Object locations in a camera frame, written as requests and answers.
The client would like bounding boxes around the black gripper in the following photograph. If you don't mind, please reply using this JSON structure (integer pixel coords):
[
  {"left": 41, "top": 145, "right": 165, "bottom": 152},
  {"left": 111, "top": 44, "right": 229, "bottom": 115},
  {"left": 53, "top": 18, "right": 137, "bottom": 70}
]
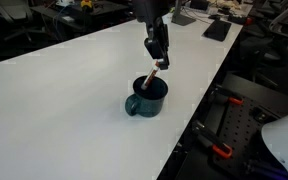
[{"left": 143, "top": 17, "right": 170, "bottom": 71}]

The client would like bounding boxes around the dark teal speckled mug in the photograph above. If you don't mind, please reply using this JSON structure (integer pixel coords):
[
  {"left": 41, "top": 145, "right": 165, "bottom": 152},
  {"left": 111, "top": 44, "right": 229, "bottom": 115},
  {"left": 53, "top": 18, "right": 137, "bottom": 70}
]
[{"left": 124, "top": 75, "right": 169, "bottom": 119}]

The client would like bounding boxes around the grey monitor stand base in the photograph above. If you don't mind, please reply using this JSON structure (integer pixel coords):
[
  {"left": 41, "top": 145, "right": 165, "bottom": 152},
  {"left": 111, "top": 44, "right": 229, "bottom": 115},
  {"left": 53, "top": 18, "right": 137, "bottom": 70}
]
[{"left": 170, "top": 0, "right": 197, "bottom": 27}]

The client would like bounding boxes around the black computer mouse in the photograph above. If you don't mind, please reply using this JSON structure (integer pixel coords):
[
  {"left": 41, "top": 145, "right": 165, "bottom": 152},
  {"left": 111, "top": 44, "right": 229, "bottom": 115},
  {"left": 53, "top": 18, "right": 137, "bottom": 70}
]
[{"left": 207, "top": 13, "right": 221, "bottom": 21}]

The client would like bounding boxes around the yellow tool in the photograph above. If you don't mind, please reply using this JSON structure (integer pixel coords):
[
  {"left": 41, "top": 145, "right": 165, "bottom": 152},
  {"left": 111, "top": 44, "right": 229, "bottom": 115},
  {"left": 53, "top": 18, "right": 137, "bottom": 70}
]
[{"left": 80, "top": 0, "right": 95, "bottom": 10}]

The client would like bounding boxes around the black perforated breadboard plate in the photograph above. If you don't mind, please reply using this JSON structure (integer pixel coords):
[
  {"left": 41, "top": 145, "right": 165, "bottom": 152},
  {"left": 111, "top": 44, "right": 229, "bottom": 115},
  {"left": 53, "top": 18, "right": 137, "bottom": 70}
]
[{"left": 212, "top": 95, "right": 288, "bottom": 180}]

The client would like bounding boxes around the white rounded object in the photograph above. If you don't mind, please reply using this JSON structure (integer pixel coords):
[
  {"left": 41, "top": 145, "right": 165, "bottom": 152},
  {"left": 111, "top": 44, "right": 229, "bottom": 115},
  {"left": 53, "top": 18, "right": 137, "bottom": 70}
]
[{"left": 260, "top": 107, "right": 288, "bottom": 180}]

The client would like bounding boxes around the black office chair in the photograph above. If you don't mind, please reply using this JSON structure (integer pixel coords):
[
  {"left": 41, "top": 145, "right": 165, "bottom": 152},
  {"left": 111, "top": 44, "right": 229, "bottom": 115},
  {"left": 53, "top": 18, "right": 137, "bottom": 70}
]
[{"left": 0, "top": 0, "right": 38, "bottom": 41}]

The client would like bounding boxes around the black clamp orange handle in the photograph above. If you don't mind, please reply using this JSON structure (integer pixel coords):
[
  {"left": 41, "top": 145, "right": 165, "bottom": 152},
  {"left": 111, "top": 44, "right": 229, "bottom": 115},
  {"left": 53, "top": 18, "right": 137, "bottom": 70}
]
[
  {"left": 213, "top": 86, "right": 245, "bottom": 107},
  {"left": 191, "top": 120, "right": 234, "bottom": 160}
]

